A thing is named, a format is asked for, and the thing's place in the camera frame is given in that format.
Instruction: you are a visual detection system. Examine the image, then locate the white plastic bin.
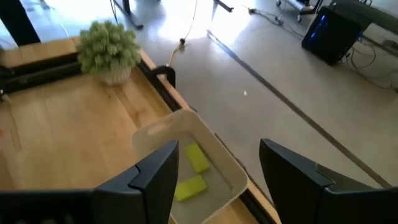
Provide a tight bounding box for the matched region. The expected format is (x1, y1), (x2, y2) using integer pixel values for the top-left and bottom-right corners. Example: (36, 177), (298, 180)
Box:
(131, 108), (249, 224)

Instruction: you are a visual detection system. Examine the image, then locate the green rectangular block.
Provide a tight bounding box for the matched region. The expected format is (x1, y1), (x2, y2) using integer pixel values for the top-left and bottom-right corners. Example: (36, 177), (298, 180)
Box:
(174, 174), (208, 202)
(183, 142), (211, 174)

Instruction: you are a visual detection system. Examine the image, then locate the yellow floor cable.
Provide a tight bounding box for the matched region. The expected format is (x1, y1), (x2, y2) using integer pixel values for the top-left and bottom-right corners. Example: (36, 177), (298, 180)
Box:
(167, 0), (199, 68)

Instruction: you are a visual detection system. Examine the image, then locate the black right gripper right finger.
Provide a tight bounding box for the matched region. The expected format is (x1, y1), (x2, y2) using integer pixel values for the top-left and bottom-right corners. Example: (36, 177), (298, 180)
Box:
(259, 139), (398, 224)

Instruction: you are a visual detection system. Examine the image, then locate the black desk leg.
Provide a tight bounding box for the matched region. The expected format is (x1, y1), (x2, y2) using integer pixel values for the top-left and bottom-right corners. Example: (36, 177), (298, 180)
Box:
(0, 0), (42, 47)
(112, 0), (145, 31)
(212, 0), (235, 14)

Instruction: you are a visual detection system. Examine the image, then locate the green potted plant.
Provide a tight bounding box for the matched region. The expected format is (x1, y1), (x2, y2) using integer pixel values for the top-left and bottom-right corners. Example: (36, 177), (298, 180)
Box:
(76, 20), (142, 86)

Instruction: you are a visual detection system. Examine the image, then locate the black table clamp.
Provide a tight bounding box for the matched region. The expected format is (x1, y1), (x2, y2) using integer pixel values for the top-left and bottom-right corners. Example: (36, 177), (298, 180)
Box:
(152, 65), (177, 90)

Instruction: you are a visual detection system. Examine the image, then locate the black computer tower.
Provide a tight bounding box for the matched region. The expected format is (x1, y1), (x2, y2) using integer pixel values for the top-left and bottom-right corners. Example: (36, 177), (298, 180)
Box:
(300, 5), (373, 67)

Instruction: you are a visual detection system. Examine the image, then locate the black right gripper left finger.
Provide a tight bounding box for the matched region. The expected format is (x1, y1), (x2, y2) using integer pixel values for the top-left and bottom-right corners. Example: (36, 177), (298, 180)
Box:
(0, 139), (180, 224)

